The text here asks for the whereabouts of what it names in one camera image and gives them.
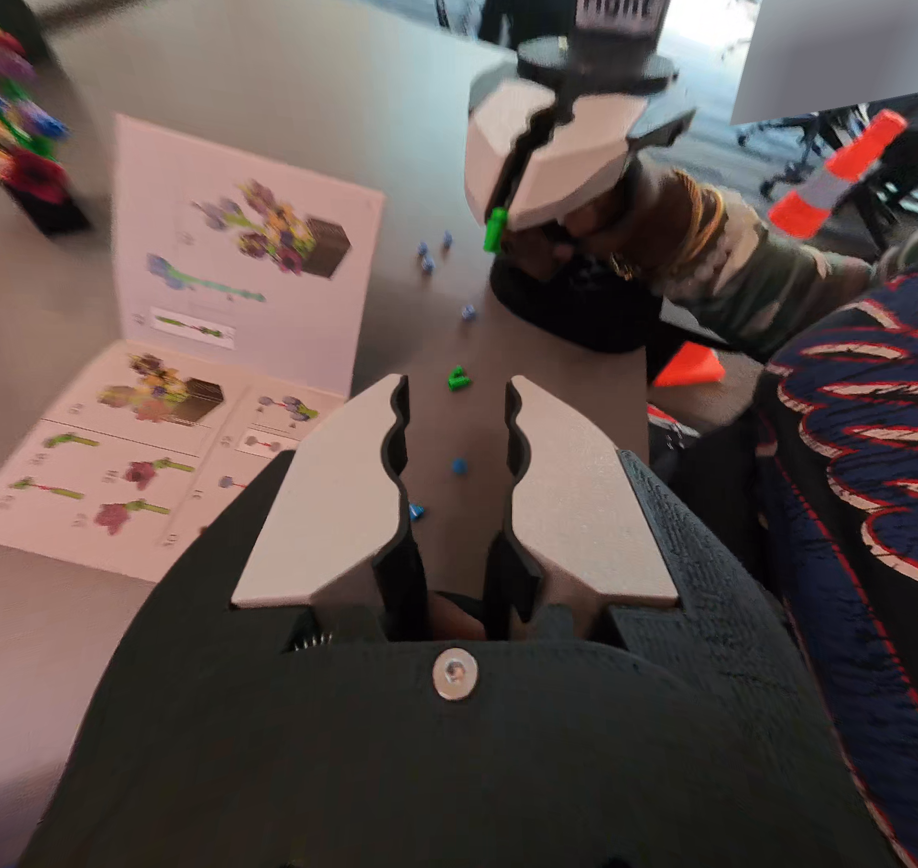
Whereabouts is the lego instruction booklet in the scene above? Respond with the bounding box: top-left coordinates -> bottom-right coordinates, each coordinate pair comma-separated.
0,111 -> 387,584

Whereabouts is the person's right hand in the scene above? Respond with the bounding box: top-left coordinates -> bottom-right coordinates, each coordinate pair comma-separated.
543,164 -> 684,288

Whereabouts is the lego flower bouquet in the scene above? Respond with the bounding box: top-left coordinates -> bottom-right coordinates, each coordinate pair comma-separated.
0,28 -> 91,237

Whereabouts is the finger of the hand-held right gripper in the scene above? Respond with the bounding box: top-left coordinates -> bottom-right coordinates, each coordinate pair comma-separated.
504,93 -> 651,234
462,80 -> 569,224

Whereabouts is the person's right forearm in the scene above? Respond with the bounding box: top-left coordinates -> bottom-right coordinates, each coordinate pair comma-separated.
675,180 -> 918,363

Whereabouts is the black rounded pad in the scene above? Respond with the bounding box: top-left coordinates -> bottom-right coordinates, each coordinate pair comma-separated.
487,255 -> 664,356

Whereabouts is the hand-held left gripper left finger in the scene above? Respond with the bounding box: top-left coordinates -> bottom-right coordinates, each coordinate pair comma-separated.
231,375 -> 426,637

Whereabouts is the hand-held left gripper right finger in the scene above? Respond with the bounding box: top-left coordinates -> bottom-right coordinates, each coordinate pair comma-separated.
485,377 -> 681,634

